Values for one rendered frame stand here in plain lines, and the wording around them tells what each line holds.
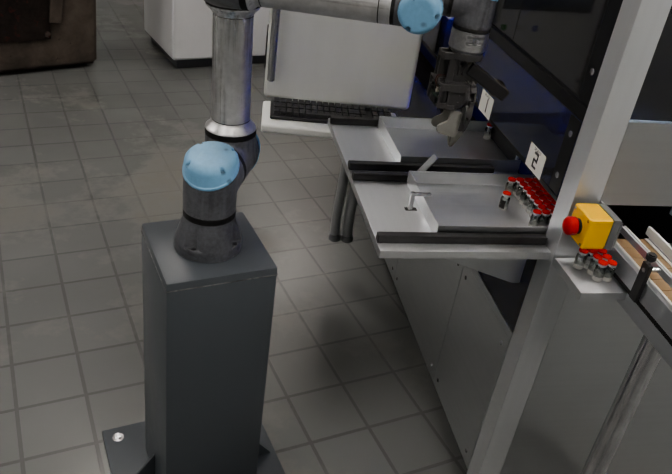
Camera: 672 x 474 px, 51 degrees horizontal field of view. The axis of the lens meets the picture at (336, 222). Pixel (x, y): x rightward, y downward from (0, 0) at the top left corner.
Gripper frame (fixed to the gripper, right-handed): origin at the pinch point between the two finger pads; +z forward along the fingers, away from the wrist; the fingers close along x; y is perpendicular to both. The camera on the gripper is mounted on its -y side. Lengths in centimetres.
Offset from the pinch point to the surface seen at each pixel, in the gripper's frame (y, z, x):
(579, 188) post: -24.7, 3.8, 13.2
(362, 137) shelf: 7, 21, -46
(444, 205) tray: -5.3, 21.1, -8.3
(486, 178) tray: -20.0, 19.1, -19.0
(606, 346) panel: -47, 48, 14
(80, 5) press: 114, 70, -325
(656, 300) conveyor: -35, 17, 35
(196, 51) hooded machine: 43, 98, -335
